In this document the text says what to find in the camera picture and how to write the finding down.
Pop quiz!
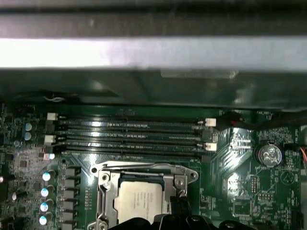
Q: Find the round coin battery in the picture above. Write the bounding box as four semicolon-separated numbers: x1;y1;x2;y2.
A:
255;142;285;168

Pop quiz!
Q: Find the silver-topped CPU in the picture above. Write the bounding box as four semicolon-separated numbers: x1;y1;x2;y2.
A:
115;179;171;223

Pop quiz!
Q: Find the black PC case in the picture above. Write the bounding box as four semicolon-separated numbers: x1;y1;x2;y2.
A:
0;0;307;113

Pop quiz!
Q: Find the CPU socket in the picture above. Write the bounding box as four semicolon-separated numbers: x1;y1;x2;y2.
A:
90;162;200;230

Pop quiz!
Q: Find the white case label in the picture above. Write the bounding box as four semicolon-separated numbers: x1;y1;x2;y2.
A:
160;69;238;79

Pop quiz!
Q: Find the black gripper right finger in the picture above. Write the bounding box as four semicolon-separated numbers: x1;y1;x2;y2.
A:
179;196;254;230

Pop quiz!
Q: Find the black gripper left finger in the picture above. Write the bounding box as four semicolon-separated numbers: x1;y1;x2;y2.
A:
110;196;181;230

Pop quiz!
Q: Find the metal wire locking lever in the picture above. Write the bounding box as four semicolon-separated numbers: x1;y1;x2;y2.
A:
90;162;200;182

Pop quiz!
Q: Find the green motherboard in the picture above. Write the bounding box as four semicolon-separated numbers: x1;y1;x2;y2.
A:
0;102;307;230

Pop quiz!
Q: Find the RAM slot with white clips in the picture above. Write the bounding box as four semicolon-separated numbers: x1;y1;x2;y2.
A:
44;134;218;151
47;112;218;128

